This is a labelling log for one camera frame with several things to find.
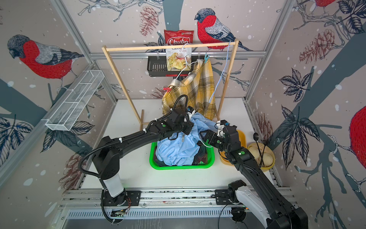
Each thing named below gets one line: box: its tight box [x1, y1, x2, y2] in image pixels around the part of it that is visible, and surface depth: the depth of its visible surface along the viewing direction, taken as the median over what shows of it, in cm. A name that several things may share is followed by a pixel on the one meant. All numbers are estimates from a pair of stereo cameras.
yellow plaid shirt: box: [162, 59, 216, 121], surface depth 87 cm
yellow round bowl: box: [247, 142, 276, 173], surface depth 87 cm
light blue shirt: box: [155, 112, 218, 167], surface depth 79 cm
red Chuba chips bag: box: [163, 29, 194, 72], surface depth 87 cm
